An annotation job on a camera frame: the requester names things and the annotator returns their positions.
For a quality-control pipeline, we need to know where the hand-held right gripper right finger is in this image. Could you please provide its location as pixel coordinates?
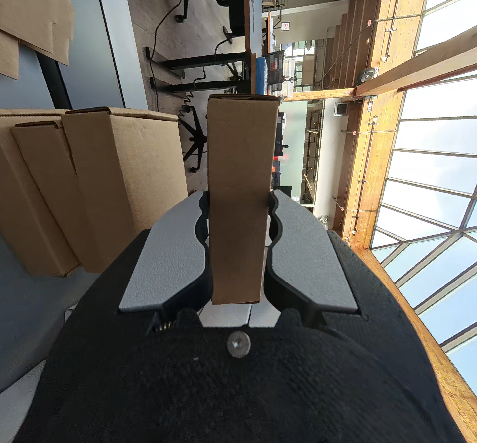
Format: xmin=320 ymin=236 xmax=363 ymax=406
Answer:
xmin=265 ymin=190 xmax=359 ymax=329

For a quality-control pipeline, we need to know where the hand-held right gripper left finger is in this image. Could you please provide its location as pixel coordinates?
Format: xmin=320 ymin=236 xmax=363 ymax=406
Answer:
xmin=119 ymin=190 xmax=214 ymax=315

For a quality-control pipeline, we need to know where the brown cardboard box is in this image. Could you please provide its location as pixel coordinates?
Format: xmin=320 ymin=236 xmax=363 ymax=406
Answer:
xmin=206 ymin=94 xmax=281 ymax=306
xmin=61 ymin=107 xmax=189 ymax=274
xmin=0 ymin=109 xmax=69 ymax=278
xmin=10 ymin=121 xmax=88 ymax=278

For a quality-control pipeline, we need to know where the blue flat box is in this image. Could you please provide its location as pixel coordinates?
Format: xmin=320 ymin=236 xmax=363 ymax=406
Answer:
xmin=256 ymin=55 xmax=270 ymax=94

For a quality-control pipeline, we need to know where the large grey-framed window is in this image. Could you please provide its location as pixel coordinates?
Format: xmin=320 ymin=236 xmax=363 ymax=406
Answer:
xmin=371 ymin=0 xmax=477 ymax=373

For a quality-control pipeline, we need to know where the round black ceiling device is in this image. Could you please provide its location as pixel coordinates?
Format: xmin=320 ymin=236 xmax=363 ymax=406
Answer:
xmin=355 ymin=67 xmax=379 ymax=86

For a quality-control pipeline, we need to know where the black mesh office chair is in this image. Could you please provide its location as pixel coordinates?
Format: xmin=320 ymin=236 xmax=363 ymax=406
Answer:
xmin=267 ymin=50 xmax=286 ymax=94

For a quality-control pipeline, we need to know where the wood-edged desk with black legs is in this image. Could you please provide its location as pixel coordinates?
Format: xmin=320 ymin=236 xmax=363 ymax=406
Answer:
xmin=145 ymin=46 xmax=258 ymax=95

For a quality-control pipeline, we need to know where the wooden ceiling beam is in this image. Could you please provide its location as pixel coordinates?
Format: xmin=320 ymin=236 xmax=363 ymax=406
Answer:
xmin=278 ymin=37 xmax=477 ymax=102

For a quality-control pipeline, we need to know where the flat brown cardboard sheet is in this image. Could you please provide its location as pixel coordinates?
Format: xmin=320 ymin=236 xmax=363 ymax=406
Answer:
xmin=0 ymin=0 xmax=74 ymax=66
xmin=0 ymin=29 xmax=20 ymax=79

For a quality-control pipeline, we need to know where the grey desk with black legs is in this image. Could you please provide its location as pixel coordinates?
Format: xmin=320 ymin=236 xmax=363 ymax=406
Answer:
xmin=223 ymin=0 xmax=255 ymax=45

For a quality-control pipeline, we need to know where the coiled black cable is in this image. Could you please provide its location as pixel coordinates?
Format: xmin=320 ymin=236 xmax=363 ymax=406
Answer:
xmin=178 ymin=91 xmax=195 ymax=117

